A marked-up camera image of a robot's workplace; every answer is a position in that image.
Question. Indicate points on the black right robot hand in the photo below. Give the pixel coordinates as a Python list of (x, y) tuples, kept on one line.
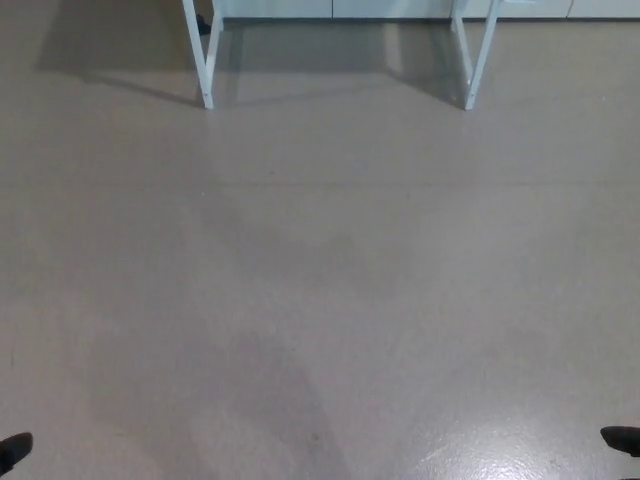
[(625, 440)]

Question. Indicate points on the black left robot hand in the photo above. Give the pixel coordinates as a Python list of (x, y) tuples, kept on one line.
[(12, 447)]

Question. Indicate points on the black floor wedge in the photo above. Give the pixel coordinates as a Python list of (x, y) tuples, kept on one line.
[(202, 24)]

